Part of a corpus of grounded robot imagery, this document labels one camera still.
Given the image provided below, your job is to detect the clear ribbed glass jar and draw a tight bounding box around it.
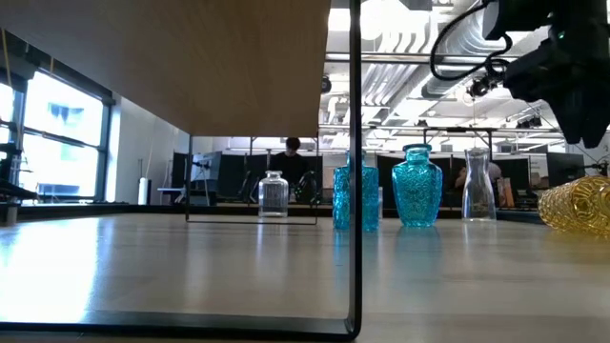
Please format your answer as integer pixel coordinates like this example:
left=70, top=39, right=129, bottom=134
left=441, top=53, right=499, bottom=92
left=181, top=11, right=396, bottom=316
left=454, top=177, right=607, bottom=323
left=257, top=170, right=290, bottom=219

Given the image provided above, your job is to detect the blue glass bottle vase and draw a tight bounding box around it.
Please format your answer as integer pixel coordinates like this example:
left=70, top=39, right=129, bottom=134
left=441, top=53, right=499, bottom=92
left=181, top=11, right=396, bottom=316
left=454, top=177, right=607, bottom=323
left=332, top=151, right=380, bottom=233

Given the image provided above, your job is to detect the black computer monitor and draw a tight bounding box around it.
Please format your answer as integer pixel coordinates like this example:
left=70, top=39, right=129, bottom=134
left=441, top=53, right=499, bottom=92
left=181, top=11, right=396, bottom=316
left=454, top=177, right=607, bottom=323
left=546, top=151, right=588, bottom=189

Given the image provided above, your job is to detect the grey angled monitor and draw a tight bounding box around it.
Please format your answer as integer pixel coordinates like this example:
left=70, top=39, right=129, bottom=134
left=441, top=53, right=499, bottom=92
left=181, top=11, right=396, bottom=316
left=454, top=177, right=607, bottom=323
left=190, top=151, right=224, bottom=185

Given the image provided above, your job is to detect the black overhead beam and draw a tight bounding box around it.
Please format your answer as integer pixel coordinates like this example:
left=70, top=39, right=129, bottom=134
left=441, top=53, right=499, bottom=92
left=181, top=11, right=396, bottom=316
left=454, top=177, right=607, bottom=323
left=317, top=123, right=573, bottom=136

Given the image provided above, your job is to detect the linear ceiling light bar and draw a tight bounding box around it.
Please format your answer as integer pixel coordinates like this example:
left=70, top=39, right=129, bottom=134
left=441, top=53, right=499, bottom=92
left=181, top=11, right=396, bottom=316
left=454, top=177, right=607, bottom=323
left=323, top=50, right=525, bottom=69

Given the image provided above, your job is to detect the large window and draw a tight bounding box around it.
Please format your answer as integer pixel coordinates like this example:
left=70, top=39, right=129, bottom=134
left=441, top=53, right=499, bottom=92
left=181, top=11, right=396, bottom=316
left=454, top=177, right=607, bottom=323
left=0, top=66, right=114, bottom=204

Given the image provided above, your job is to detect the person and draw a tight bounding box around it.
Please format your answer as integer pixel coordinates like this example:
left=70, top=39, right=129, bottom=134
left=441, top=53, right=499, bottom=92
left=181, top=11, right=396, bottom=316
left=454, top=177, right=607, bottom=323
left=269, top=137, right=316, bottom=192
left=455, top=160, right=504, bottom=192

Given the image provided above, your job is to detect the silver ceiling air duct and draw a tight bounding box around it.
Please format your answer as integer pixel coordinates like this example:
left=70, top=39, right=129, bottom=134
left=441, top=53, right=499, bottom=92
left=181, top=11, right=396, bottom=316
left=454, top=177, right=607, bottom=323
left=421, top=0, right=530, bottom=100

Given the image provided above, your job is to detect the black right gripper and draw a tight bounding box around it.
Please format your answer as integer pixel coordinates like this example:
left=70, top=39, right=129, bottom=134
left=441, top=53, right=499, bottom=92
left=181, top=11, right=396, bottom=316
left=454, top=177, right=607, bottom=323
left=504, top=13, right=610, bottom=149

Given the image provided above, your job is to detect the blue urn-shaped glass vase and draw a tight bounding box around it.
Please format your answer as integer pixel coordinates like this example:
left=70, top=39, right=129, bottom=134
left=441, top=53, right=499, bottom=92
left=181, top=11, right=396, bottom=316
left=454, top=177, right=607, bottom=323
left=391, top=143, right=444, bottom=229

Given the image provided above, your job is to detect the wide yellow glass vase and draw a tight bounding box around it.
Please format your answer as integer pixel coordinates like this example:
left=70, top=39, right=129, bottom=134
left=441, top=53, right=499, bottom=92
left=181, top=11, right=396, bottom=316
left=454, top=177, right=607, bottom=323
left=537, top=174, right=610, bottom=238

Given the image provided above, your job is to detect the orange cardboard box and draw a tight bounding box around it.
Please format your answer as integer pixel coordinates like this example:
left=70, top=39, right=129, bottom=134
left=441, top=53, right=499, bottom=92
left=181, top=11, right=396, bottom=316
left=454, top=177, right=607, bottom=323
left=497, top=176, right=517, bottom=209

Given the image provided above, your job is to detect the black ceiling spotlight cluster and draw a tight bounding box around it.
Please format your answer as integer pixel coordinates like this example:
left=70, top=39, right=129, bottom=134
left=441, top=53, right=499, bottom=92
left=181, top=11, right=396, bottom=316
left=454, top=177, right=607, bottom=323
left=465, top=70, right=508, bottom=100

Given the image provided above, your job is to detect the tall clear glass carafe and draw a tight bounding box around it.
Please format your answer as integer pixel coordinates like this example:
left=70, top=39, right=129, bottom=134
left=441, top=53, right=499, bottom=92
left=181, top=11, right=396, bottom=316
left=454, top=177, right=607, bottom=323
left=460, top=147, right=498, bottom=222

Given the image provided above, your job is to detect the black metal bracket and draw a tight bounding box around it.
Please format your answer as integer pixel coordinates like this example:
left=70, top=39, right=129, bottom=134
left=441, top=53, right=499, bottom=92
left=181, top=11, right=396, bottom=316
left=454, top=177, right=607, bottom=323
left=0, top=141, right=48, bottom=226

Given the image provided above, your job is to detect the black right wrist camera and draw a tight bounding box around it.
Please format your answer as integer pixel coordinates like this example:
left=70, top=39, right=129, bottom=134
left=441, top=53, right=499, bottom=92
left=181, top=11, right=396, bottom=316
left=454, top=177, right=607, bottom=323
left=481, top=0, right=554, bottom=42

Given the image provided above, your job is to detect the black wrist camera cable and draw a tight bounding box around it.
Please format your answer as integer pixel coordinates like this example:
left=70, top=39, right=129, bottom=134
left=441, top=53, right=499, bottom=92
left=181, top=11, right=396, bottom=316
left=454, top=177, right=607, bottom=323
left=429, top=2, right=515, bottom=82

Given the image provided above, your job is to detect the white paper roll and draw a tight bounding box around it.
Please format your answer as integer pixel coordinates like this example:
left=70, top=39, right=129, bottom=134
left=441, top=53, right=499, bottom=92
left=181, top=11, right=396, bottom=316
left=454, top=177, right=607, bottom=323
left=137, top=176, right=151, bottom=207

